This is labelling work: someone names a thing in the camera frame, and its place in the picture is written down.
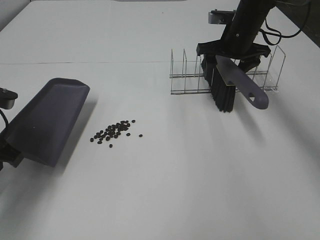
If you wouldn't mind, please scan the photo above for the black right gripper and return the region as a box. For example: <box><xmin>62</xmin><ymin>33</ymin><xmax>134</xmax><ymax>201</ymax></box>
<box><xmin>196</xmin><ymin>40</ymin><xmax>271</xmax><ymax>82</ymax></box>

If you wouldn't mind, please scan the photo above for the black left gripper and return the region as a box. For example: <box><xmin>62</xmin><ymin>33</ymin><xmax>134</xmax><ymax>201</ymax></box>
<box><xmin>0</xmin><ymin>129</ymin><xmax>24</xmax><ymax>170</ymax></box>

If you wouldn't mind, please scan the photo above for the purple hand brush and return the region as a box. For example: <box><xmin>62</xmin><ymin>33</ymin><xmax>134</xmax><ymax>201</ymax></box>
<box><xmin>208</xmin><ymin>55</ymin><xmax>269</xmax><ymax>113</ymax></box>

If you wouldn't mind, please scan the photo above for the purple plastic dustpan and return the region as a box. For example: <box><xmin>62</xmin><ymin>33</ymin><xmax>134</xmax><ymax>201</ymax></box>
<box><xmin>5</xmin><ymin>77</ymin><xmax>90</xmax><ymax>167</ymax></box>

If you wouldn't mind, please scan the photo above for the pile of coffee beans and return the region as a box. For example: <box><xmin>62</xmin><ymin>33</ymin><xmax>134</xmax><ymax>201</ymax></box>
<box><xmin>88</xmin><ymin>119</ymin><xmax>137</xmax><ymax>149</ymax></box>

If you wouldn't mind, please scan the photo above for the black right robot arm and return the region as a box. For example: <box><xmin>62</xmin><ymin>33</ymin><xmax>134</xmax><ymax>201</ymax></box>
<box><xmin>196</xmin><ymin>0</ymin><xmax>275</xmax><ymax>82</ymax></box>

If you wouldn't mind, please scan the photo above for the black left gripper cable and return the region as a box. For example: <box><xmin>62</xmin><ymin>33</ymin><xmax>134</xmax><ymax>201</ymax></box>
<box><xmin>0</xmin><ymin>108</ymin><xmax>11</xmax><ymax>133</ymax></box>

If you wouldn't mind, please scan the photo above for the metal wire rack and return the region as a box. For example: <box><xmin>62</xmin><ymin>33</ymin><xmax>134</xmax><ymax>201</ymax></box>
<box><xmin>169</xmin><ymin>45</ymin><xmax>287</xmax><ymax>95</ymax></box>

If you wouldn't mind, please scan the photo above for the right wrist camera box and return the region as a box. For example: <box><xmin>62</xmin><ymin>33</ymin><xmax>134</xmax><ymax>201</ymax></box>
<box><xmin>208</xmin><ymin>9</ymin><xmax>236</xmax><ymax>25</ymax></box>

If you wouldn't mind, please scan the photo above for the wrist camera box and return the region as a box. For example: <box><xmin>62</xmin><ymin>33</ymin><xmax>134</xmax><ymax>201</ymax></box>
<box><xmin>0</xmin><ymin>88</ymin><xmax>18</xmax><ymax>110</ymax></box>
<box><xmin>208</xmin><ymin>9</ymin><xmax>236</xmax><ymax>25</ymax></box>

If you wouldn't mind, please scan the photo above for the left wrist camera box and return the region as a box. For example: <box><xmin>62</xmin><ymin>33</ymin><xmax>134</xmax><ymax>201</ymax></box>
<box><xmin>0</xmin><ymin>88</ymin><xmax>18</xmax><ymax>110</ymax></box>

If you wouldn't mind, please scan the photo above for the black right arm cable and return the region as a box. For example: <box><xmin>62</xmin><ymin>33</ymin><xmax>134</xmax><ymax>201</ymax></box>
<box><xmin>258</xmin><ymin>0</ymin><xmax>312</xmax><ymax>46</ymax></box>

